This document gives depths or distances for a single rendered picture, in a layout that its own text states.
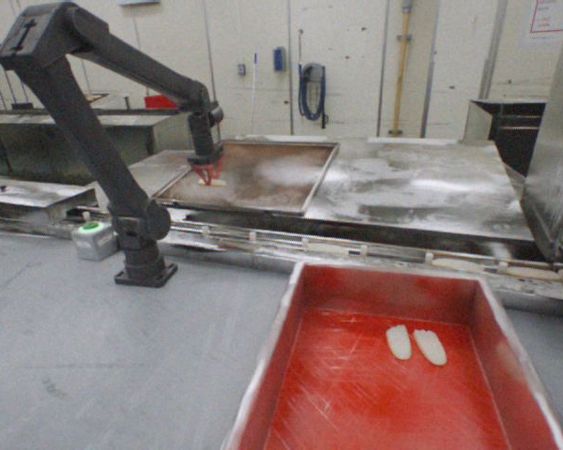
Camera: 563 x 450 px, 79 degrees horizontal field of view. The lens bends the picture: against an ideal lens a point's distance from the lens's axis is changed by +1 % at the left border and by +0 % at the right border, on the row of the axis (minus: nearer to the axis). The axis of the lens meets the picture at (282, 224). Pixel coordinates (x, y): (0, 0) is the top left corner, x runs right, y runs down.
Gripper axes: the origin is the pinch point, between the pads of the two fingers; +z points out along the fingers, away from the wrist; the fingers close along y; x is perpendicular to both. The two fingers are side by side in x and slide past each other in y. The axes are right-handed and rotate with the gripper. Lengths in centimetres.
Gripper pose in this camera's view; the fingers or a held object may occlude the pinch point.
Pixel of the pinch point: (211, 180)
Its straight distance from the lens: 106.9
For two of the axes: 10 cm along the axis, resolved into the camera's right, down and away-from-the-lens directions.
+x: -9.1, -1.4, 3.8
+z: 0.9, 8.3, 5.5
